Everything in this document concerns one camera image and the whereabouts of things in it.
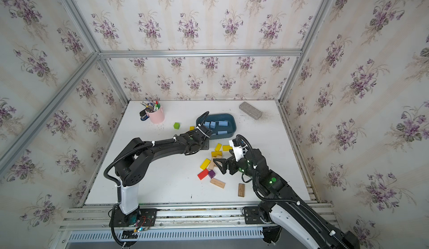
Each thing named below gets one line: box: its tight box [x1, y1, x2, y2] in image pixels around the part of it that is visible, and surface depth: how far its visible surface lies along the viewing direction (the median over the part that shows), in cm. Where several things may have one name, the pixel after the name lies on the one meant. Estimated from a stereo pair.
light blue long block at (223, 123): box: [218, 120, 228, 127], surface depth 109 cm
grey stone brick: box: [239, 101, 263, 121], surface depth 114 cm
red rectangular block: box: [197, 168, 209, 181], surface depth 88 cm
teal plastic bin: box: [202, 113, 237, 140], surface depth 108 cm
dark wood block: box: [237, 183, 245, 198], surface depth 82 cm
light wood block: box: [210, 177, 226, 189], surface depth 85 cm
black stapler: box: [139, 109, 150, 121], surface depth 110 cm
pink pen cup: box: [146, 106, 165, 125], surface depth 109 cm
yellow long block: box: [199, 157, 212, 171], surface depth 91 cm
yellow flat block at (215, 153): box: [211, 151, 223, 157], surface depth 95 cm
